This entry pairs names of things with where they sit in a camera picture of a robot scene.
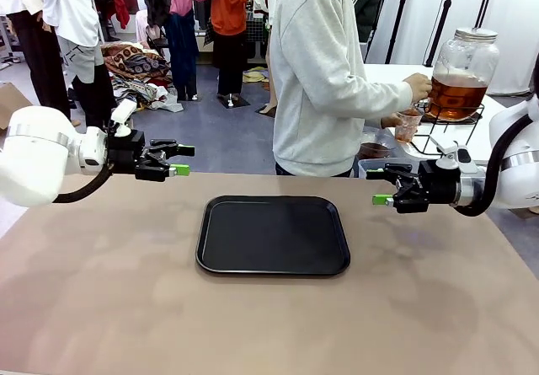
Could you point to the person's right forearm grey sleeve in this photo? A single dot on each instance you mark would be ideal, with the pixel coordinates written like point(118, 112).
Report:
point(387, 97)

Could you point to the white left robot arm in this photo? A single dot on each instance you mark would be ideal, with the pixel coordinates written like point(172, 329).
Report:
point(33, 160)

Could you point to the glass drink dispenser with tea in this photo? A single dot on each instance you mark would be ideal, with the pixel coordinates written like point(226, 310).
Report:
point(463, 67)

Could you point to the red hanging garment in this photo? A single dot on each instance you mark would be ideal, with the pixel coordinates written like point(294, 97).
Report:
point(122, 10)

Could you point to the short clear iced plastic cup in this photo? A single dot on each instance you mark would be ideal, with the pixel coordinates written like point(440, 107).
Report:
point(408, 132)

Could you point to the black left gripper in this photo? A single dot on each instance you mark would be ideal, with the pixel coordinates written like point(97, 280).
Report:
point(126, 156)

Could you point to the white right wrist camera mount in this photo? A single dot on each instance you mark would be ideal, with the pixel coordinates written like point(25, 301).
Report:
point(461, 158)

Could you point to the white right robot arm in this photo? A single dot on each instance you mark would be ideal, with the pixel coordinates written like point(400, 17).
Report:
point(518, 173)

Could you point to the black plastic serving tray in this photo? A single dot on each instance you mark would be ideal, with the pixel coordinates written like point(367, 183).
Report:
point(273, 236)

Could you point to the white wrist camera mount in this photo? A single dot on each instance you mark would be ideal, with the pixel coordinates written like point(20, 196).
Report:
point(461, 158)
point(124, 116)

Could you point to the person in grey sweatshirt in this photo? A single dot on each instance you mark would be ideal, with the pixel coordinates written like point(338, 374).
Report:
point(316, 76)

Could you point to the clear plastic ice bin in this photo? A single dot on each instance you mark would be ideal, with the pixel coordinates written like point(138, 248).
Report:
point(370, 166)

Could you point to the yellow cloth on floor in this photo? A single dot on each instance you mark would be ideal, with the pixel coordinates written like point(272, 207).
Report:
point(254, 76)

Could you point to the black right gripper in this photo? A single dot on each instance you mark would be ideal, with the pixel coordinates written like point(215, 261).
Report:
point(440, 185)

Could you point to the black grid pattern skirt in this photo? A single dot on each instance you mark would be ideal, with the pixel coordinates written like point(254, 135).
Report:
point(257, 27)

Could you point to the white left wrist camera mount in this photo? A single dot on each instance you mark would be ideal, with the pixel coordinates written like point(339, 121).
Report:
point(124, 116)

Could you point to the brown cardboard box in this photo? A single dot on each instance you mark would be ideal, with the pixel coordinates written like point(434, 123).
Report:
point(12, 101)

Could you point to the person in dark green jacket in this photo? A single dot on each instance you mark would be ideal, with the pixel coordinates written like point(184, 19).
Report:
point(370, 8)

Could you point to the person's left hand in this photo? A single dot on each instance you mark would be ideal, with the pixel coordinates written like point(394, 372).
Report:
point(391, 121)

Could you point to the person's right hand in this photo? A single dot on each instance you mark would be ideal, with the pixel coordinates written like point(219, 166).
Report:
point(419, 85)

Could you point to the person white jacket black trousers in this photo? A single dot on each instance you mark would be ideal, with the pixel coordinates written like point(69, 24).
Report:
point(38, 55)

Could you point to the black stand pole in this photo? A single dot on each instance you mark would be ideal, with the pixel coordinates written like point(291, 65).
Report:
point(400, 12)
point(444, 12)
point(485, 0)

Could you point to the pile of patterned cloths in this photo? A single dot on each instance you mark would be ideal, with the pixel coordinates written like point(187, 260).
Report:
point(135, 61)

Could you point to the brown round bowl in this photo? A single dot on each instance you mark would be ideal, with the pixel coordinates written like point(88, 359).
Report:
point(375, 149)

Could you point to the orange top on mannequin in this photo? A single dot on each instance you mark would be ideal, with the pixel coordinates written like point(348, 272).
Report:
point(227, 8)

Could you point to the person white shirt grey trousers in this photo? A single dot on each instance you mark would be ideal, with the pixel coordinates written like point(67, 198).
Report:
point(71, 8)

